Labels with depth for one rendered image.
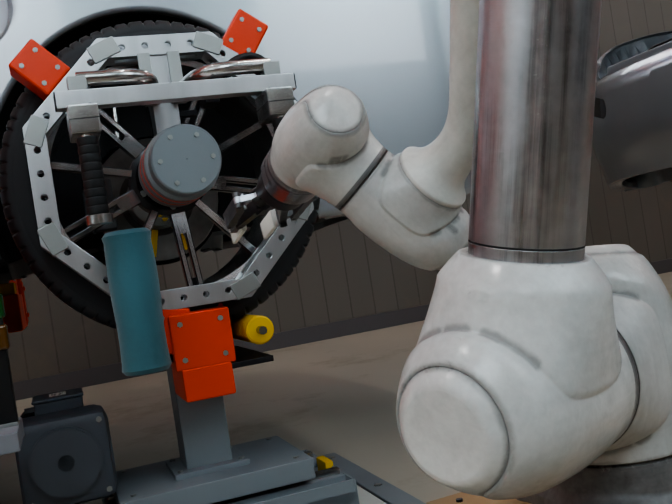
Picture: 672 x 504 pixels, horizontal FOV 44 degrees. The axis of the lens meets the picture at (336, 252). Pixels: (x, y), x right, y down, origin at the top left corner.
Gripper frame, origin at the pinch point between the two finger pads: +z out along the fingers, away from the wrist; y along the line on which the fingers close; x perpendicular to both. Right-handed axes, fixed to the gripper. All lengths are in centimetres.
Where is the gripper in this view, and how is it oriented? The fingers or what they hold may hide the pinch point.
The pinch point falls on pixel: (253, 226)
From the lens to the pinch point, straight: 138.8
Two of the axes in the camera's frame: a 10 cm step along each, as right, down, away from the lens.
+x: 2.5, 9.4, -2.4
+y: -9.1, 1.4, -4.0
